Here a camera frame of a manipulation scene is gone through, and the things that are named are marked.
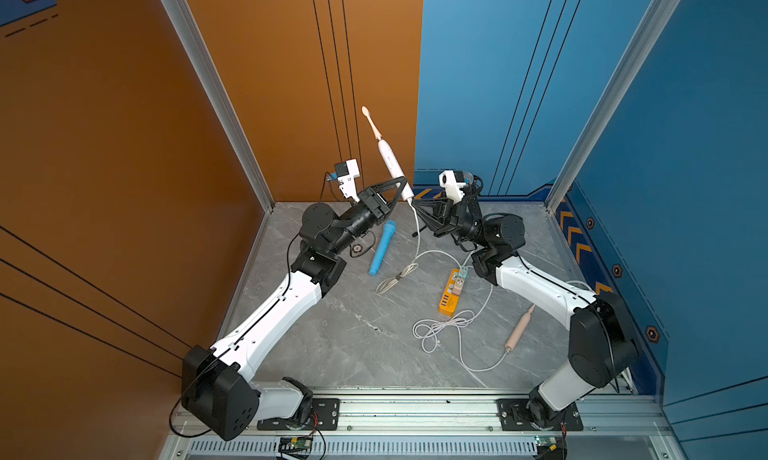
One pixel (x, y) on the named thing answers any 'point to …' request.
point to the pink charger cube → (458, 286)
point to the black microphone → (472, 192)
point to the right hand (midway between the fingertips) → (418, 211)
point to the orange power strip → (449, 302)
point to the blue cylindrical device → (388, 231)
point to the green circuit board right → (547, 441)
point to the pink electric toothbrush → (519, 329)
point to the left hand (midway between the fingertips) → (408, 183)
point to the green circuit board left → (287, 443)
